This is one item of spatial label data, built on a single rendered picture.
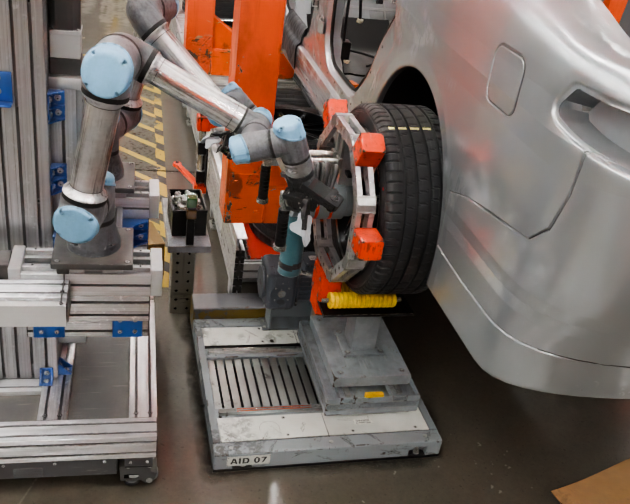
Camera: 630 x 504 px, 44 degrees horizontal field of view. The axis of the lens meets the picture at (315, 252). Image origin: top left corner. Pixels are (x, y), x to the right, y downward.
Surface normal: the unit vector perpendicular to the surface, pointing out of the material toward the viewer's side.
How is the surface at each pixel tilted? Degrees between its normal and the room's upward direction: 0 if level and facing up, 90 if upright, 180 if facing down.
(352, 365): 0
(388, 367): 0
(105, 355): 0
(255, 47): 90
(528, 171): 90
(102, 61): 83
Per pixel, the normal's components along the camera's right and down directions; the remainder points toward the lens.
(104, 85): 0.04, 0.37
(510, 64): -0.97, 0.00
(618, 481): 0.12, -0.87
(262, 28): 0.22, 0.50
